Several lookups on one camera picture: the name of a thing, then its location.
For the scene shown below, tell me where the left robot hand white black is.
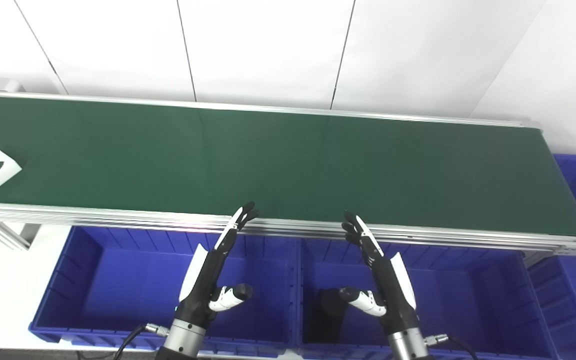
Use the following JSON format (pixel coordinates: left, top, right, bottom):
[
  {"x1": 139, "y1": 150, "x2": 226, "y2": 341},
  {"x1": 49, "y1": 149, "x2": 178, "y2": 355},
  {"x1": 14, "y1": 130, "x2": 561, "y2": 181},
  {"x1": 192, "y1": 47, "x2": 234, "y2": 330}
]
[{"x1": 175, "y1": 201, "x2": 260, "y2": 329}]

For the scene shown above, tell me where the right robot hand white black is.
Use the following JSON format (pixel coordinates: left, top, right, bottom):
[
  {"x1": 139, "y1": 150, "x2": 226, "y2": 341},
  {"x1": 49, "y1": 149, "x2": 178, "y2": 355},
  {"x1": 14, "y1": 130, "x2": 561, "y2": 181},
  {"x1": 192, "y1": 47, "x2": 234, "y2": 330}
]
[{"x1": 339, "y1": 211, "x2": 420, "y2": 334}]

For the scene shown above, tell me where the green conveyor belt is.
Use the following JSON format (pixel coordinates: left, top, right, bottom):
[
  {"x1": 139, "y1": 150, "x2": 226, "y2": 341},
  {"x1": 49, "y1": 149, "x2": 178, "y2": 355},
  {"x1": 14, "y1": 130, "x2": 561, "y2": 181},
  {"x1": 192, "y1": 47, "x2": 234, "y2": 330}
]
[
  {"x1": 0, "y1": 95, "x2": 576, "y2": 238},
  {"x1": 0, "y1": 90, "x2": 576, "y2": 257}
]

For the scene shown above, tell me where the aluminium conveyor support leg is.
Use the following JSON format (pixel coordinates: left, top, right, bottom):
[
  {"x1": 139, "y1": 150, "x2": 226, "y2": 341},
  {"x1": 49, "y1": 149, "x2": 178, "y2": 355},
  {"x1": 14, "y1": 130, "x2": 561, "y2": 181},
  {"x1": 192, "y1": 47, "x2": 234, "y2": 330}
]
[{"x1": 0, "y1": 220, "x2": 42, "y2": 251}]

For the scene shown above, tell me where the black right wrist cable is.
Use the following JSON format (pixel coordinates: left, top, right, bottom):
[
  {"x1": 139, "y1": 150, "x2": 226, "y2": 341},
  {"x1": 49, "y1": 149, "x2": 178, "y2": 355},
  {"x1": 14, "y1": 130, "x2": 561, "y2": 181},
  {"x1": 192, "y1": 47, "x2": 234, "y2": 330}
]
[{"x1": 424, "y1": 333, "x2": 480, "y2": 360}]

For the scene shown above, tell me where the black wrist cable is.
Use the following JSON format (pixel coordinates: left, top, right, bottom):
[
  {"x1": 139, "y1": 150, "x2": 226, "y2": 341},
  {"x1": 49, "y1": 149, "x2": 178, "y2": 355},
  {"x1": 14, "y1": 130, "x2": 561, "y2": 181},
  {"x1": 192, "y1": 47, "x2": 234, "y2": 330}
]
[
  {"x1": 424, "y1": 333, "x2": 480, "y2": 360},
  {"x1": 112, "y1": 323, "x2": 171, "y2": 360}
]

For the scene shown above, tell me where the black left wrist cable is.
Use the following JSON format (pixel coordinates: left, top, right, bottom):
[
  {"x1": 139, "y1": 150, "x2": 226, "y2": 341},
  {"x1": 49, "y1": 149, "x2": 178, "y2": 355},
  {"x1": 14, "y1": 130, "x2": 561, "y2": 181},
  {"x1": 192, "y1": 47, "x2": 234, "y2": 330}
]
[{"x1": 112, "y1": 323, "x2": 171, "y2": 360}]

